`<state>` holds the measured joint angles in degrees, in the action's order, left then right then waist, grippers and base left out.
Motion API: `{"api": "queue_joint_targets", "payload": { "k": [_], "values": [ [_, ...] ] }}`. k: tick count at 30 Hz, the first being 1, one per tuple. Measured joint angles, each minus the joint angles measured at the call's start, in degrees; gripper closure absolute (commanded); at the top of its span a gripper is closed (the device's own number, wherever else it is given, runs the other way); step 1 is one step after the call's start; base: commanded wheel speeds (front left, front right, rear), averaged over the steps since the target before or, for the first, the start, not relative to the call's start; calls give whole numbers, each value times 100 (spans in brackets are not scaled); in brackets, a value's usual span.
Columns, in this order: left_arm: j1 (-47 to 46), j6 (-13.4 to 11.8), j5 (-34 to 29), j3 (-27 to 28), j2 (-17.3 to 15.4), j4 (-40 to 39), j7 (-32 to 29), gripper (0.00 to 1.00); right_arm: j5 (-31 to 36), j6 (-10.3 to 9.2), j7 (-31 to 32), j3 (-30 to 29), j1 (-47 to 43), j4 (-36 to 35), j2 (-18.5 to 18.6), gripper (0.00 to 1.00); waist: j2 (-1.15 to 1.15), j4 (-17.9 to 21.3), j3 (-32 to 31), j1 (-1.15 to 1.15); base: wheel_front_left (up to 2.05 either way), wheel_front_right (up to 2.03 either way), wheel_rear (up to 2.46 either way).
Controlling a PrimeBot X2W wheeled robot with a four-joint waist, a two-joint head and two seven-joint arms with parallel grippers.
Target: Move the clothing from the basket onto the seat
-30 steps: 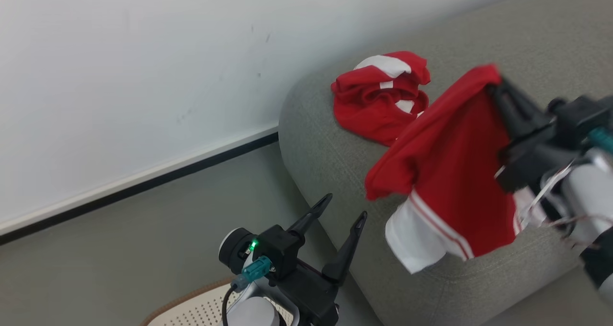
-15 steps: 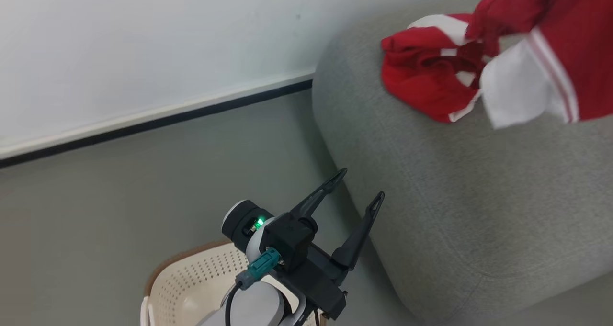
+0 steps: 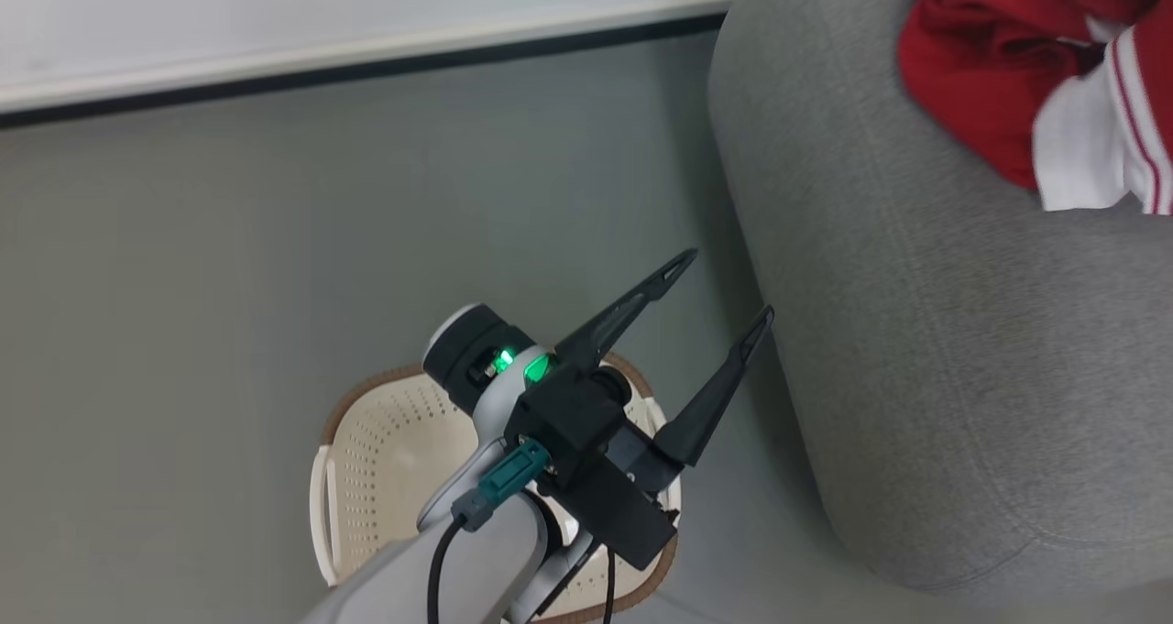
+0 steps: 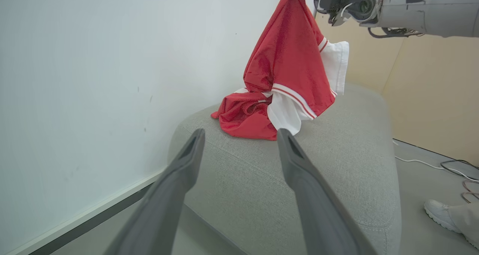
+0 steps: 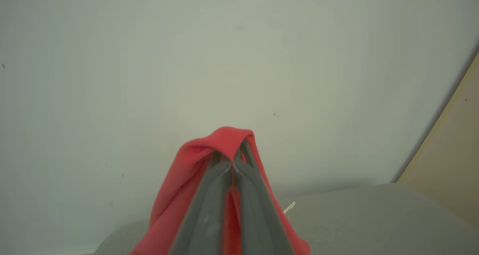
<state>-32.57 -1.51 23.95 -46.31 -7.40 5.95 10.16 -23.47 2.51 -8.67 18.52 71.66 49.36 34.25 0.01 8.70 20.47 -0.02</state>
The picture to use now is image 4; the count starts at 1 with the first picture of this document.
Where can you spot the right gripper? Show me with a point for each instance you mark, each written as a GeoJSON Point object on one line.
{"type": "Point", "coordinates": [344, 2]}

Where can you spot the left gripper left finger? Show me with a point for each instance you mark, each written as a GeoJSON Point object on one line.
{"type": "Point", "coordinates": [164, 202]}

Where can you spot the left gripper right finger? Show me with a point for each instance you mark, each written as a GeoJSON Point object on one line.
{"type": "Point", "coordinates": [318, 210]}

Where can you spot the red and white garment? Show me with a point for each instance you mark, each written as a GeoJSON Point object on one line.
{"type": "Point", "coordinates": [288, 75]}

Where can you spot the grey fabric sofa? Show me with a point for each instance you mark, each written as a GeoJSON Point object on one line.
{"type": "Point", "coordinates": [336, 180]}

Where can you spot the white and black baseboard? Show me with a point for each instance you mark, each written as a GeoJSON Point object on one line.
{"type": "Point", "coordinates": [86, 221]}

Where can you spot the white sneaker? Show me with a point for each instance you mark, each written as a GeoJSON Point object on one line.
{"type": "Point", "coordinates": [441, 215]}

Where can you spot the beige trouser leg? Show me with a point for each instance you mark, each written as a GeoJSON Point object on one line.
{"type": "Point", "coordinates": [467, 219]}

